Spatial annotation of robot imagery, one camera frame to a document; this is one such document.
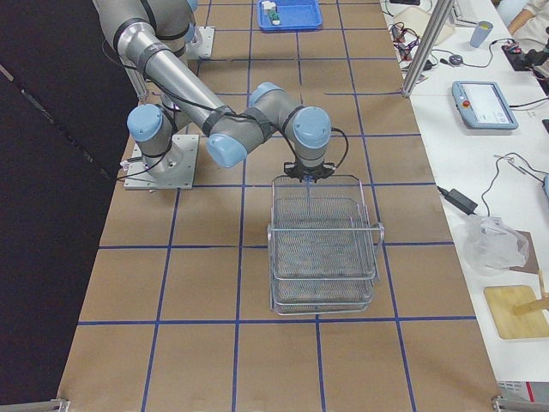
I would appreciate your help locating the wooden cutting board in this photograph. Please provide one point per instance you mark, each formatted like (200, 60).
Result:
(516, 312)

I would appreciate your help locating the wire mesh shelf rack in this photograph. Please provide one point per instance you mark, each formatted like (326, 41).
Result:
(322, 247)

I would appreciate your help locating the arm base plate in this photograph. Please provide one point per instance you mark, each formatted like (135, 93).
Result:
(176, 169)
(200, 47)

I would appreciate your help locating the blue cup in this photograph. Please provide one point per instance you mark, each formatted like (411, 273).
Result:
(480, 33)

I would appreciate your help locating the clear plastic bag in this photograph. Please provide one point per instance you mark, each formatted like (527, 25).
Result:
(491, 244)

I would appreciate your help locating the beige plastic tray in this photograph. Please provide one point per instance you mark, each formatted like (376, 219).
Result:
(415, 18)

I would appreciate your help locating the blue teach pendant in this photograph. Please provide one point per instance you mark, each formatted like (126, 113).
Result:
(482, 106)

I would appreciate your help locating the round grey puck device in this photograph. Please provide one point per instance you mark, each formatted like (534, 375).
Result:
(455, 60)

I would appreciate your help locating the aluminium frame post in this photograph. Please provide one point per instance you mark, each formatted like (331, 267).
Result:
(437, 30)

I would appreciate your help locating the green relay socket module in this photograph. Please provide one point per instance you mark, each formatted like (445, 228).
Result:
(274, 17)

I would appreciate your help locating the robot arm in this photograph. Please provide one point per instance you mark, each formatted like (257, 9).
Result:
(153, 35)

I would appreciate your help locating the blue plastic tray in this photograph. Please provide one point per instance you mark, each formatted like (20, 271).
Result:
(302, 15)

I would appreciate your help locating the black power adapter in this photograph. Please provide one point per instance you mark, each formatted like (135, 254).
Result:
(460, 201)

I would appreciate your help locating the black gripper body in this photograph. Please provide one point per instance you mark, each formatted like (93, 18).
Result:
(307, 173)

